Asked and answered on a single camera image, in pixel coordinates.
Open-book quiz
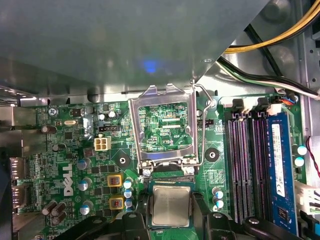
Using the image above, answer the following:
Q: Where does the black RAM slot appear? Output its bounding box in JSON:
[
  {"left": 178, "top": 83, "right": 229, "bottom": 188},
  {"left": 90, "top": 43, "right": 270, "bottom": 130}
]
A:
[
  {"left": 249, "top": 97, "right": 273, "bottom": 221},
  {"left": 226, "top": 98, "right": 245, "bottom": 225},
  {"left": 237, "top": 96, "right": 255, "bottom": 225}
]

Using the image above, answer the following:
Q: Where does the black PC case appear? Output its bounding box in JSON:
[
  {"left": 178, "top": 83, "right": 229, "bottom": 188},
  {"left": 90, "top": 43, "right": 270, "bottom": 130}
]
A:
[{"left": 0, "top": 0, "right": 320, "bottom": 240}]

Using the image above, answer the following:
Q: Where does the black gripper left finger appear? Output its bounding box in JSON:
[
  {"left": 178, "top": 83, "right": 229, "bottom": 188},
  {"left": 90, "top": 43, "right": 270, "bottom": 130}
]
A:
[{"left": 74, "top": 191, "right": 151, "bottom": 240}]

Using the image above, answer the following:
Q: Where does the green motherboard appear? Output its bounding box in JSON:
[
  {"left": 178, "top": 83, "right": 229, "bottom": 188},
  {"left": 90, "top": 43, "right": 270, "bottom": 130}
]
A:
[{"left": 22, "top": 93, "right": 305, "bottom": 240}]

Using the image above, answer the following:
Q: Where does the silver CPU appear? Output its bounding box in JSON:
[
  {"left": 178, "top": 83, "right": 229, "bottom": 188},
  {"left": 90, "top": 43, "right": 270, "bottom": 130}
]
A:
[{"left": 147, "top": 181, "right": 196, "bottom": 230}]

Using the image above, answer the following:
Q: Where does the white four-pin power socket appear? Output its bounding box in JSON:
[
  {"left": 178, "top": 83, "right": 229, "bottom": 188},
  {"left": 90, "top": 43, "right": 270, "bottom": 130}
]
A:
[{"left": 93, "top": 134, "right": 112, "bottom": 152}]

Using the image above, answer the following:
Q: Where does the blue RAM stick with label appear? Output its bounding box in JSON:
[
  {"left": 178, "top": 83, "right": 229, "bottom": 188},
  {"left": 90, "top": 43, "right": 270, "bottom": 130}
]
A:
[{"left": 265, "top": 111, "right": 295, "bottom": 237}]

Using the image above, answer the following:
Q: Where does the metal locking lever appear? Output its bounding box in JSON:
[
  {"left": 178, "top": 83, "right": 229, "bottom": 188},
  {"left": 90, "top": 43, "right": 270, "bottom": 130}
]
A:
[{"left": 183, "top": 78, "right": 218, "bottom": 168}]

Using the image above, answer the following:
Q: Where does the white and black wire bundle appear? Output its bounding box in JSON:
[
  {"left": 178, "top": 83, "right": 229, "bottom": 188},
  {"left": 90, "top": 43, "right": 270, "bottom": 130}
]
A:
[{"left": 216, "top": 56, "right": 320, "bottom": 100}]

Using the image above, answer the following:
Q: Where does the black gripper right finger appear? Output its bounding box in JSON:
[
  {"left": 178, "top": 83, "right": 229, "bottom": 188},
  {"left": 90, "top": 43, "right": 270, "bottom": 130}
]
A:
[{"left": 192, "top": 193, "right": 300, "bottom": 240}]

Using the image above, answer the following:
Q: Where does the metal socket cover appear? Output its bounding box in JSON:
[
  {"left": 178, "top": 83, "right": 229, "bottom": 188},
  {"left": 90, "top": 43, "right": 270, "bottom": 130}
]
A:
[{"left": 127, "top": 83, "right": 199, "bottom": 167}]

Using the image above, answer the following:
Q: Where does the yellow wire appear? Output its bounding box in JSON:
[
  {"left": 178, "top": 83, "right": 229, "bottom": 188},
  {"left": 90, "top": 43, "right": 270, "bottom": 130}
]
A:
[{"left": 223, "top": 0, "right": 320, "bottom": 55}]

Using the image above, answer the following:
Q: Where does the grey power supply unit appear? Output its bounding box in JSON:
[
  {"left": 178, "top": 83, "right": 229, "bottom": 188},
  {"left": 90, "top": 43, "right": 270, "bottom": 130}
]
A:
[{"left": 0, "top": 0, "right": 272, "bottom": 105}]

